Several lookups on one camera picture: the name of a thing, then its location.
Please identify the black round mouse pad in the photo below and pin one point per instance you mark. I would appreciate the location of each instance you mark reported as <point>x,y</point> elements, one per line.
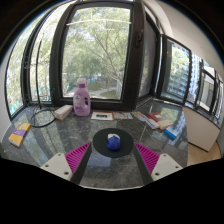
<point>100,143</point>

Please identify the cream thick book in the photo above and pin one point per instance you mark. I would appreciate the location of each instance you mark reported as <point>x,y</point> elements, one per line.
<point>165,124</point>

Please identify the purple detergent bottle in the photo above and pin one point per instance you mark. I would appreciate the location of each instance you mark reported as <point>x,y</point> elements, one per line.
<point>81,103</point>

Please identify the white and orange carton box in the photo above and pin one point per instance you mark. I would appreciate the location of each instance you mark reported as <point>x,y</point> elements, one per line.
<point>63,112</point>

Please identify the yellow and purple book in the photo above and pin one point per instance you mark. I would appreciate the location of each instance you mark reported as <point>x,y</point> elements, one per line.
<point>19,135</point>

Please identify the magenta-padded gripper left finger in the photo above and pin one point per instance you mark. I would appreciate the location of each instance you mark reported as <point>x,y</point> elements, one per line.
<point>77,158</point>

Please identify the colourful thin booklet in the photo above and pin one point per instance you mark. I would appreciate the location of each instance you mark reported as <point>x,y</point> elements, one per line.
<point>140,116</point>

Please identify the blue and white computer mouse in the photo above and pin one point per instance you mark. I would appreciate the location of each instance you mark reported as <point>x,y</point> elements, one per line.
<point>113,143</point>

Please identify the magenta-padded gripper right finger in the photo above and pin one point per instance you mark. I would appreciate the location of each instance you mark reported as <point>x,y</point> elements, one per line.
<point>148,158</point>

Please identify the small white and blue booklet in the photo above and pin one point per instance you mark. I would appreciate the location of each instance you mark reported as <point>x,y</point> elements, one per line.
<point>152,124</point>

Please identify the white card with dark picture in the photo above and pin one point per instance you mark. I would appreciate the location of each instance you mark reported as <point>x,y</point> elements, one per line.
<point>102,116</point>

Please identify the blue small box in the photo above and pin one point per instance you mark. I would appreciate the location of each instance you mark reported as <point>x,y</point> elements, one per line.
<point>171,132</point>

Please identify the pale printed leaflet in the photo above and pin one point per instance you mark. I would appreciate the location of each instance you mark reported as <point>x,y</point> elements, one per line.
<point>123,115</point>

